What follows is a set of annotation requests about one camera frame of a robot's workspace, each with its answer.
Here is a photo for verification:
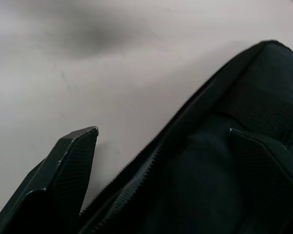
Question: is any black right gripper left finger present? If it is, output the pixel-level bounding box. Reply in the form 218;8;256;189
0;126;100;234

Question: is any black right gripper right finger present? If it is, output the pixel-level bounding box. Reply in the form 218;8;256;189
228;127;293;234

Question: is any black laptop bag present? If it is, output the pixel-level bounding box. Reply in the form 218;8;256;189
77;40;293;234

